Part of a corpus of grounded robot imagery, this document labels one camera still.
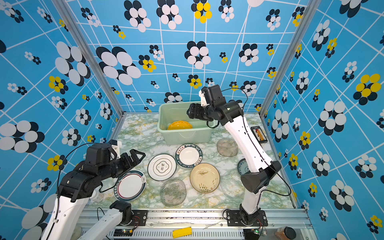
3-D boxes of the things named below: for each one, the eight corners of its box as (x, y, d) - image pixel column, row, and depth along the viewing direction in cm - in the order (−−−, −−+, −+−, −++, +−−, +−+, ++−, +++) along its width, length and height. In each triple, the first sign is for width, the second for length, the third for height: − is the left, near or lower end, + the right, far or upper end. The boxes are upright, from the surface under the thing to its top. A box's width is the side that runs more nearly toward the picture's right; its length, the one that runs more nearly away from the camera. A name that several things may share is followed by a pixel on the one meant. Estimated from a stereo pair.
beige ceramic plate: (189, 193, 83) (189, 191, 81) (190, 165, 94) (190, 163, 92) (220, 193, 83) (221, 191, 81) (218, 165, 94) (218, 163, 92)
